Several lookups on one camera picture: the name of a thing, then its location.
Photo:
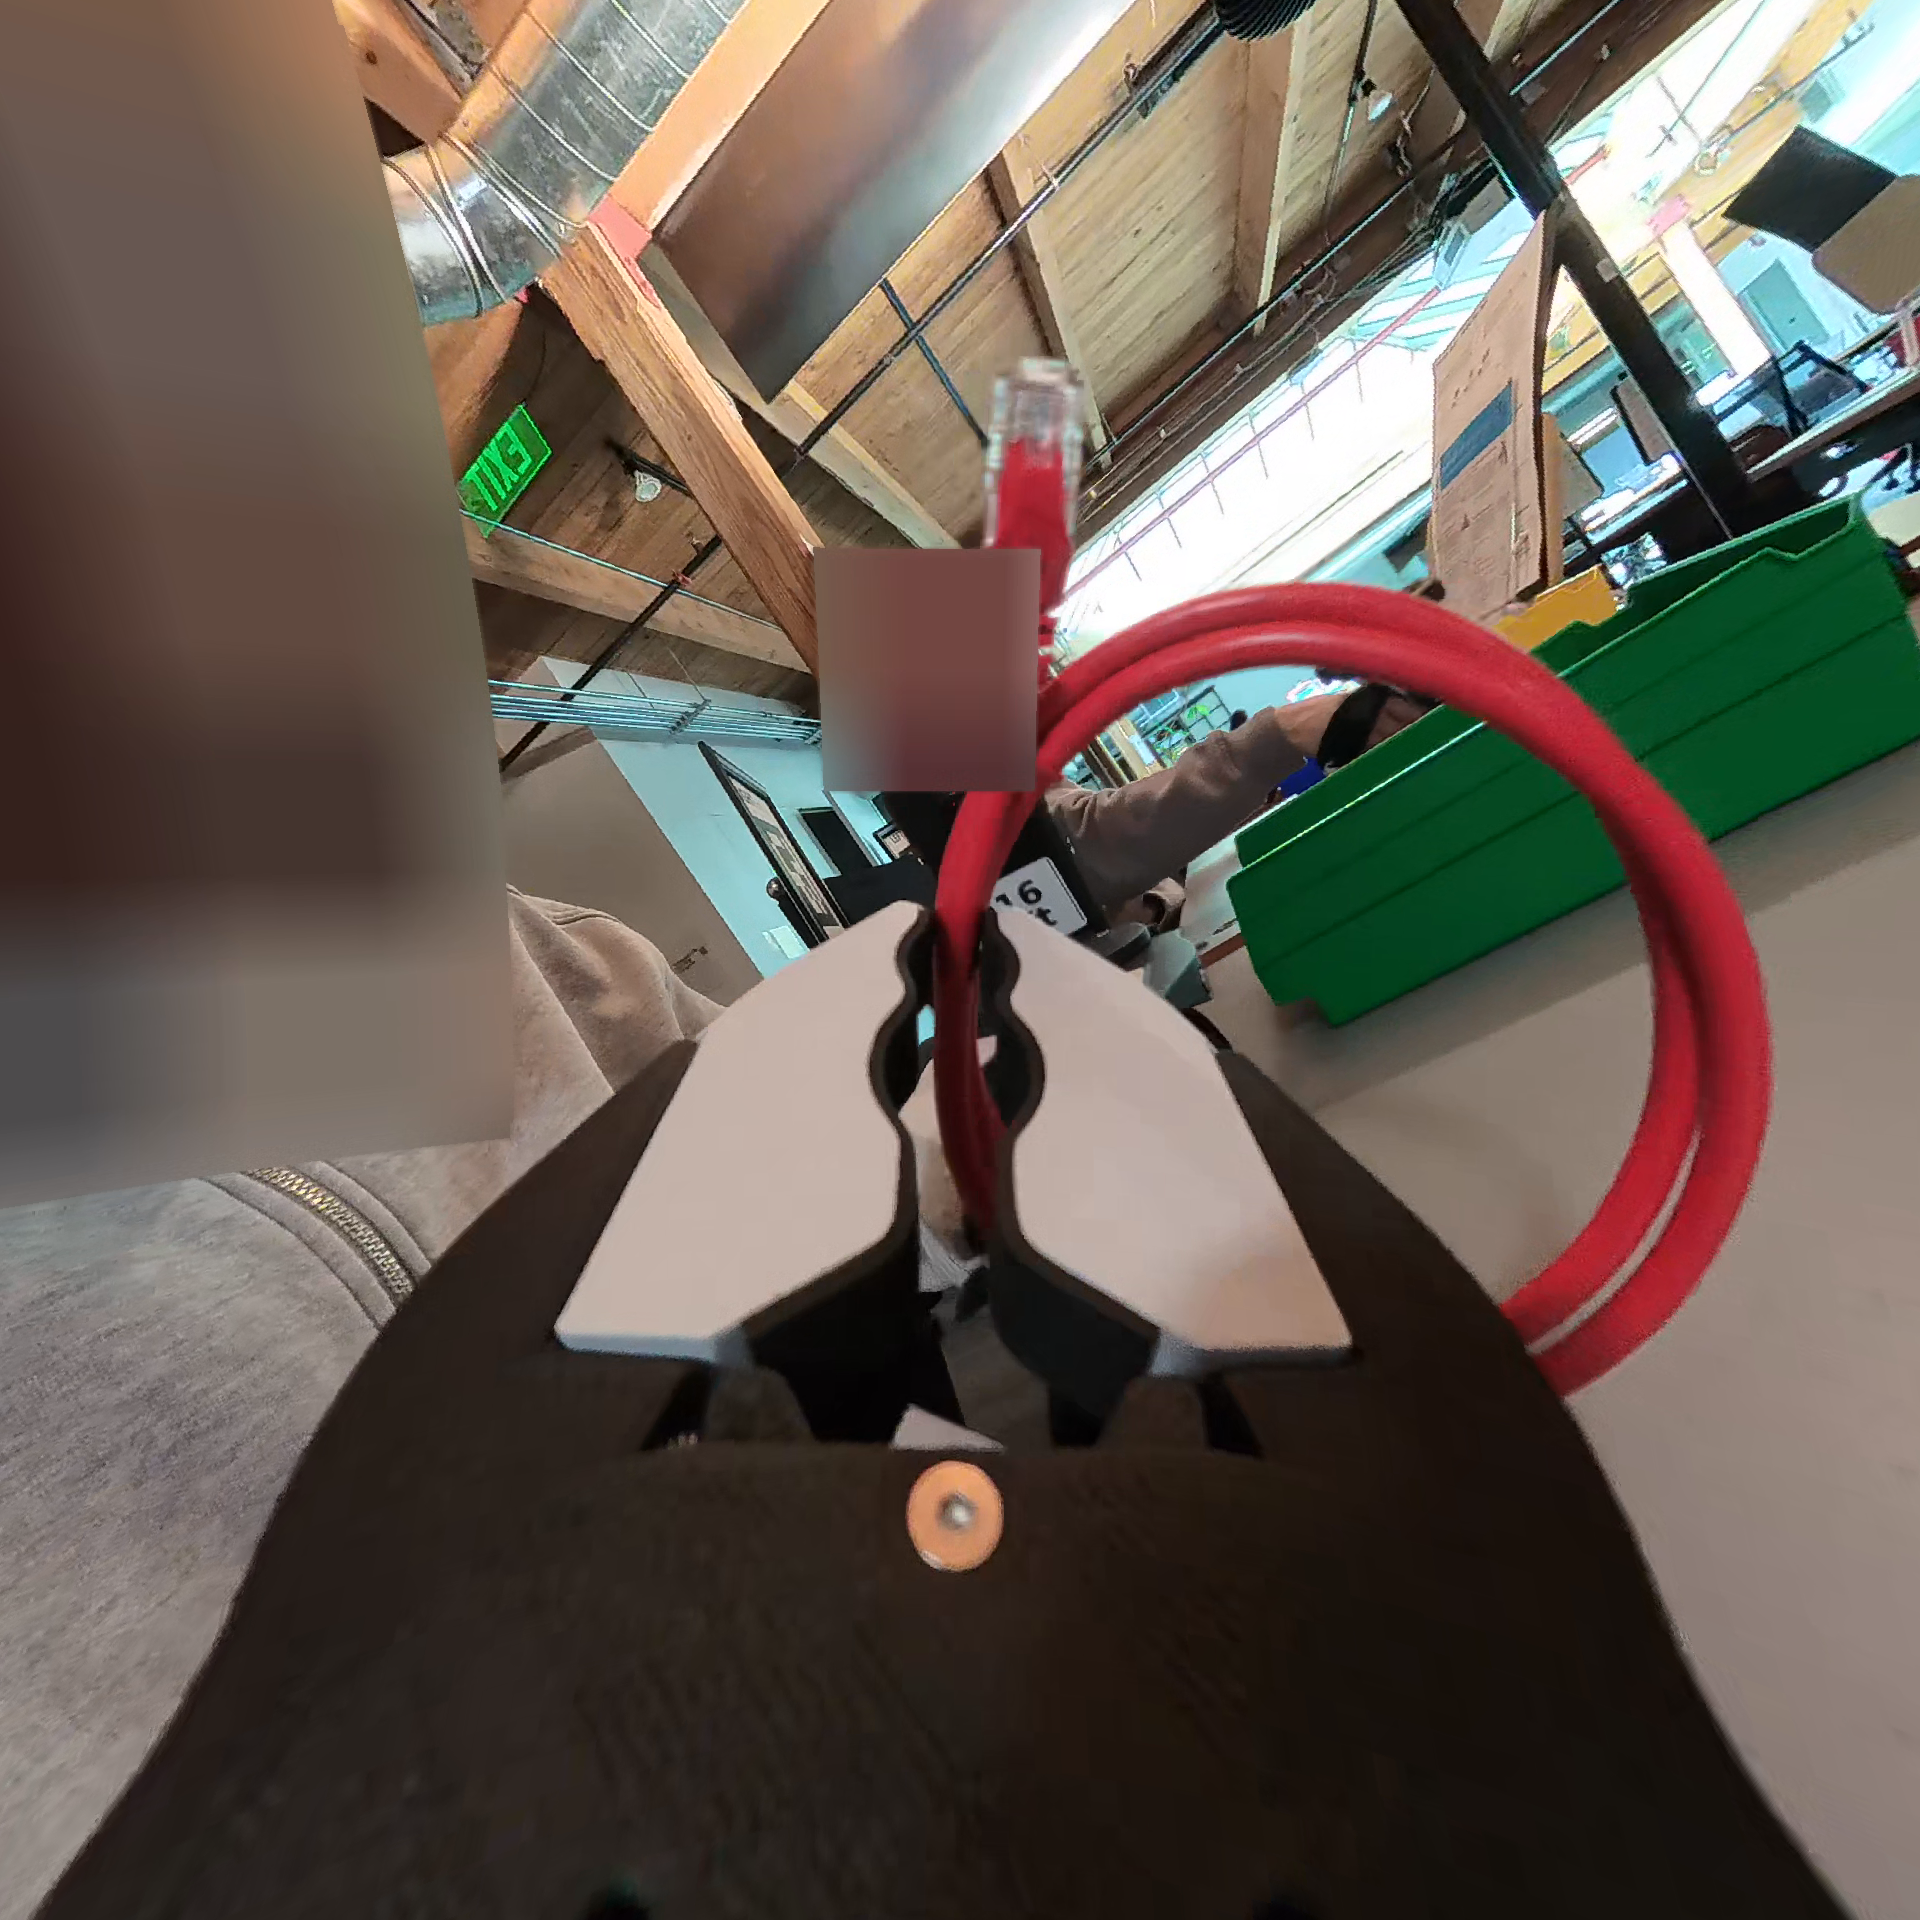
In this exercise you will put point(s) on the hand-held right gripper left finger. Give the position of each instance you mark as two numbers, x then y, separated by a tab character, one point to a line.
752	1185

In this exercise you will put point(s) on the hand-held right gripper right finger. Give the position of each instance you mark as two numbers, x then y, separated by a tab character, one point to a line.
1171	1185

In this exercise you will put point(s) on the black framed poster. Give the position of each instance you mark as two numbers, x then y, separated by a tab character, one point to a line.
779	851

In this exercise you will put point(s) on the ceiling conduit pipes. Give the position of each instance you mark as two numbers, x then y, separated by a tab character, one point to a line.
643	711

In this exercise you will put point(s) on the green plastic bin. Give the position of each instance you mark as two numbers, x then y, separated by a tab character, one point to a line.
1529	809

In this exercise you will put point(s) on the green exit sign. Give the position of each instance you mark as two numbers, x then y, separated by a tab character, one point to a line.
507	468

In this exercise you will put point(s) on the person's grey zip hoodie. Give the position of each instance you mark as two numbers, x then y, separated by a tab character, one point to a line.
163	1348

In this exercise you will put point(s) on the yellow plastic bin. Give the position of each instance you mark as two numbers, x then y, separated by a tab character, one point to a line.
1559	612

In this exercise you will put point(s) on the grey ceiling panel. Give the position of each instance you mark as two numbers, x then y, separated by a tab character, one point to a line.
897	147

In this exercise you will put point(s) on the cardboard box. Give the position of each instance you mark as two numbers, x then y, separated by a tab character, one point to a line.
1489	454

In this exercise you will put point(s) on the silver ventilation duct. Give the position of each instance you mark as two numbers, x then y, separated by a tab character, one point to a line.
558	133

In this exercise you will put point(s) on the black steel post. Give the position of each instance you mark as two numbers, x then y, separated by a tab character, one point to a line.
1587	255

